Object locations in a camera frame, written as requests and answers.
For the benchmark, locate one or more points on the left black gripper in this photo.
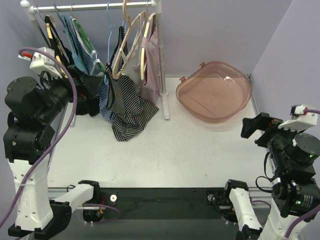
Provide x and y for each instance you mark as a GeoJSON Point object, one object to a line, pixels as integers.
{"type": "Point", "coordinates": [75, 81]}

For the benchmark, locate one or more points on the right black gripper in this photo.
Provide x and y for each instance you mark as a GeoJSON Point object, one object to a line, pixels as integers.
{"type": "Point", "coordinates": [261, 126]}

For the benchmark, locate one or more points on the light blue wire hanger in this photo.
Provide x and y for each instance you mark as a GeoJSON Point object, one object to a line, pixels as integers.
{"type": "Point", "coordinates": [111, 27]}

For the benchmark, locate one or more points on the black white striped tank top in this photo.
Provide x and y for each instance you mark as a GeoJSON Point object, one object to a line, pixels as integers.
{"type": "Point", "coordinates": [130, 112]}

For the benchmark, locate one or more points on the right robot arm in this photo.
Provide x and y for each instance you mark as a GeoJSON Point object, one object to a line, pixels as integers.
{"type": "Point", "coordinates": [295, 194]}

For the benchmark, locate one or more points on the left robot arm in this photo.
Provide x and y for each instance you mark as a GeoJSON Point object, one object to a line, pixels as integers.
{"type": "Point", "coordinates": [28, 141]}

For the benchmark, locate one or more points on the black garment on hanger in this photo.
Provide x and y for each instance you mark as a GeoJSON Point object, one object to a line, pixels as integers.
{"type": "Point", "coordinates": [84, 107]}

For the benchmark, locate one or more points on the green plastic hanger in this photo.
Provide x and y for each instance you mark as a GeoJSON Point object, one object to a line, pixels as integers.
{"type": "Point", "coordinates": [89, 54]}

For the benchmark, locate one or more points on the pink tank top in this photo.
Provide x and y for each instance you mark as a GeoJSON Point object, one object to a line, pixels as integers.
{"type": "Point", "coordinates": [151, 85]}

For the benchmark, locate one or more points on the yellow wooden hanger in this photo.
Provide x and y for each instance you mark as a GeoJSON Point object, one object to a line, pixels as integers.
{"type": "Point", "coordinates": [54, 40]}

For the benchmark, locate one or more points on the blue white striped garment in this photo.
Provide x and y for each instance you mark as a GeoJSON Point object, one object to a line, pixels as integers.
{"type": "Point", "coordinates": [103, 97]}

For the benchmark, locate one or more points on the pink translucent plastic basin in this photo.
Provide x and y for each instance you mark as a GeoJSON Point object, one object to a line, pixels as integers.
{"type": "Point", "coordinates": [215, 92]}

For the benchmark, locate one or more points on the white metal clothes rack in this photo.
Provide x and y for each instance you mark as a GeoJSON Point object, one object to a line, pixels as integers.
{"type": "Point", "coordinates": [31, 12]}

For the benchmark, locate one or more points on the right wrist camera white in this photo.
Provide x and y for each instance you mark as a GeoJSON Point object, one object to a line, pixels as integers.
{"type": "Point", "coordinates": [303, 117]}

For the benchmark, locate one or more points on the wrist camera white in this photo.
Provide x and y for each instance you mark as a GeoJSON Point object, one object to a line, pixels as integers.
{"type": "Point", "coordinates": [303, 117]}
{"type": "Point", "coordinates": [40, 63]}

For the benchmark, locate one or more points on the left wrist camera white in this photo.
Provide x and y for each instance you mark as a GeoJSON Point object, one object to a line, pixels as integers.
{"type": "Point", "coordinates": [40, 63]}

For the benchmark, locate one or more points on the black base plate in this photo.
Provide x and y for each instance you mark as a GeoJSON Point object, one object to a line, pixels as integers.
{"type": "Point", "coordinates": [183, 203]}

